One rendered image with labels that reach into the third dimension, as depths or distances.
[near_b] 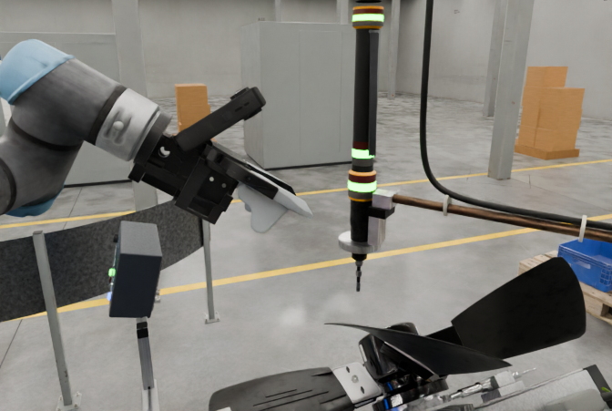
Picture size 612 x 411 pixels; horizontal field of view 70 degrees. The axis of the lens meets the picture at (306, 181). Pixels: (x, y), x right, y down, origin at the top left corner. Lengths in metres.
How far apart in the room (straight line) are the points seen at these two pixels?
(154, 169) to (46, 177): 0.11
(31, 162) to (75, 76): 0.10
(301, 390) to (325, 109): 6.42
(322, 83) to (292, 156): 1.25
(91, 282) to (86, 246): 0.20
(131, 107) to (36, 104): 0.09
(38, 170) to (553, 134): 8.58
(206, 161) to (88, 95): 0.14
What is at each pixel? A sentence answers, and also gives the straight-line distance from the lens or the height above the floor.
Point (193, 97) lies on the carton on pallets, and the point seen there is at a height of 1.02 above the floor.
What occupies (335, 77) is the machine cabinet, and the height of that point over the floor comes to 1.43.
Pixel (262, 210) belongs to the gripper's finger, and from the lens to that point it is 0.51.
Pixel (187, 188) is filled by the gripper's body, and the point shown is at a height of 1.61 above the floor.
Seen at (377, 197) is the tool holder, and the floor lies 1.54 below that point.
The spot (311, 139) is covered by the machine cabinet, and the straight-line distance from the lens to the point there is 7.07.
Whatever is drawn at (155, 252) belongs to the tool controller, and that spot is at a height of 1.23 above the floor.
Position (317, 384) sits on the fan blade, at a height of 1.19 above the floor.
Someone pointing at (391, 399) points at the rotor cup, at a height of 1.18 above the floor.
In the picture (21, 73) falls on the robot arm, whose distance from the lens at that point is 0.53.
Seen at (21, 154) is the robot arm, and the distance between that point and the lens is 0.54.
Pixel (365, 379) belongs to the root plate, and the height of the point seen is 1.18.
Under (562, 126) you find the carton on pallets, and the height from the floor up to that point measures 0.59.
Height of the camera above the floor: 1.75
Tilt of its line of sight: 16 degrees down
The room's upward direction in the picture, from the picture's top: straight up
